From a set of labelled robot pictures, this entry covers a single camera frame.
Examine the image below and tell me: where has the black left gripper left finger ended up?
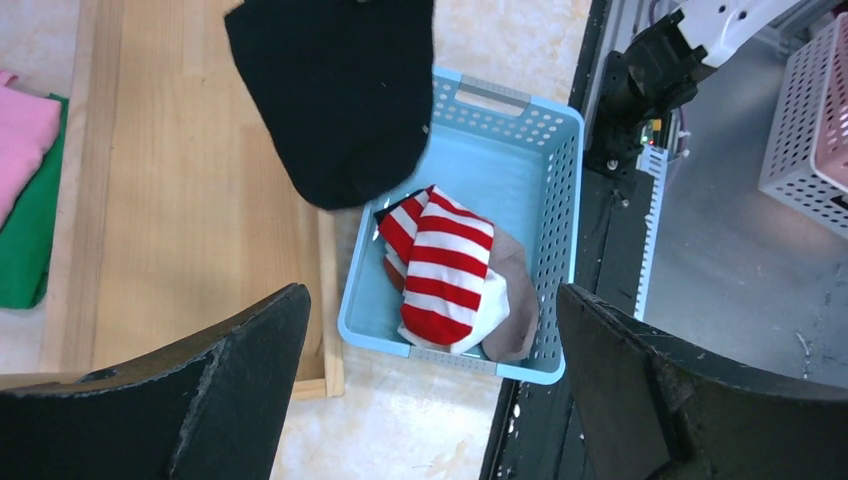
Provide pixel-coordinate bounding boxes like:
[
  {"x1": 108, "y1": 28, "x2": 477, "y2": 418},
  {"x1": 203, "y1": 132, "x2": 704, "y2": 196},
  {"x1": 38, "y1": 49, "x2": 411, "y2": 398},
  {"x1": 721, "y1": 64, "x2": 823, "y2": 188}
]
[{"x1": 1, "y1": 284, "x2": 311, "y2": 479}]

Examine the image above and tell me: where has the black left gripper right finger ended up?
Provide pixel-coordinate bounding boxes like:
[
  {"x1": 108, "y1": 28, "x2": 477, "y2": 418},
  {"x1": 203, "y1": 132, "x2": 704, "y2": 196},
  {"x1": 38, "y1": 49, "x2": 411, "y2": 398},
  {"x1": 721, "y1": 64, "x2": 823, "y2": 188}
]
[{"x1": 557, "y1": 284, "x2": 847, "y2": 479}]

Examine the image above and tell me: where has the grey striped-cuff sock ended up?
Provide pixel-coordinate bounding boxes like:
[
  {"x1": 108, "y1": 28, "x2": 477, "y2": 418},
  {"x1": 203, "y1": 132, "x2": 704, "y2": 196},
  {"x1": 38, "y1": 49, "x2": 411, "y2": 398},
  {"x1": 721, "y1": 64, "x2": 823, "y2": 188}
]
[{"x1": 482, "y1": 226, "x2": 540, "y2": 363}]

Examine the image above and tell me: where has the red white santa sock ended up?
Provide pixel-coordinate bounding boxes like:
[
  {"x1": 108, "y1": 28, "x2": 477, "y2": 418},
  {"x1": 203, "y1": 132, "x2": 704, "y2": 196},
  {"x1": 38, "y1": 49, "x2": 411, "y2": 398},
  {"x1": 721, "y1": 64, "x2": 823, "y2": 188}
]
[{"x1": 377, "y1": 185, "x2": 495, "y2": 346}]

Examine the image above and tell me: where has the light blue plastic basket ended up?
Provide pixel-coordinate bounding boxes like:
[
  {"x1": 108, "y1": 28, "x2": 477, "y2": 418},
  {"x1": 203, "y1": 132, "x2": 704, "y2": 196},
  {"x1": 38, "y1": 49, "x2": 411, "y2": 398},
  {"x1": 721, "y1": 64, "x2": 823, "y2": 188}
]
[{"x1": 337, "y1": 67, "x2": 584, "y2": 385}]

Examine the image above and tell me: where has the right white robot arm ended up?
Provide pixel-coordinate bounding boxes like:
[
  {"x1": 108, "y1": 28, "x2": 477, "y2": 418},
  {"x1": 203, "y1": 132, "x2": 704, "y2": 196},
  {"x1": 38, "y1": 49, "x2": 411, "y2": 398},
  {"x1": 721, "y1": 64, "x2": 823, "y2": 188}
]
[{"x1": 556, "y1": 1, "x2": 847, "y2": 479}]

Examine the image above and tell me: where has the green folded cloth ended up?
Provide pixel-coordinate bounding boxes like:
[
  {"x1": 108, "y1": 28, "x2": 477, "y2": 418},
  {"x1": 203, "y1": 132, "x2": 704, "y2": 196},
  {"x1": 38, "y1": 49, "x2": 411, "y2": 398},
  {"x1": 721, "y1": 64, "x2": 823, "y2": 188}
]
[{"x1": 1, "y1": 94, "x2": 69, "y2": 310}]

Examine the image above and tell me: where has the white perforated storage basket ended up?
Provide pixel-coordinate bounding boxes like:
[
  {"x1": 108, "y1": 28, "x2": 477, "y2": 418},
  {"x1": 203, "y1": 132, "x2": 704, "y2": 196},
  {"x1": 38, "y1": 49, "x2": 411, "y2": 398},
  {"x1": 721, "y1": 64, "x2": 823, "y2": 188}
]
[{"x1": 759, "y1": 12, "x2": 847, "y2": 238}]

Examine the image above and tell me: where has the pink folded cloth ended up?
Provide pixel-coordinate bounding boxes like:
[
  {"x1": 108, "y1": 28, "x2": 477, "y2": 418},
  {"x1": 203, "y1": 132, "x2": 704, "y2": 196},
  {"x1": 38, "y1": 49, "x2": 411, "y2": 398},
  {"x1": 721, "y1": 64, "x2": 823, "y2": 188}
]
[{"x1": 1, "y1": 69, "x2": 62, "y2": 224}]

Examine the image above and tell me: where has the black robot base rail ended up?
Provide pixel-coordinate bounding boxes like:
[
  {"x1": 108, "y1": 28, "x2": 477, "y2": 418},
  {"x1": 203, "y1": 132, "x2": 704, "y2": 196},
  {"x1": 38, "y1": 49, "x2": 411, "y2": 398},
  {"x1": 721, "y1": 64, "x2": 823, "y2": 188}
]
[{"x1": 480, "y1": 1, "x2": 653, "y2": 479}]

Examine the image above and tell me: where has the wooden drying rack frame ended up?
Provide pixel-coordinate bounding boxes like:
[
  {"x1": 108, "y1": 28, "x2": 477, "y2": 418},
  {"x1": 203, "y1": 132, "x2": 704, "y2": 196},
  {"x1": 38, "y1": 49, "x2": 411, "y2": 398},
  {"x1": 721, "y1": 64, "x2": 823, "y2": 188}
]
[{"x1": 1, "y1": 1, "x2": 344, "y2": 400}]

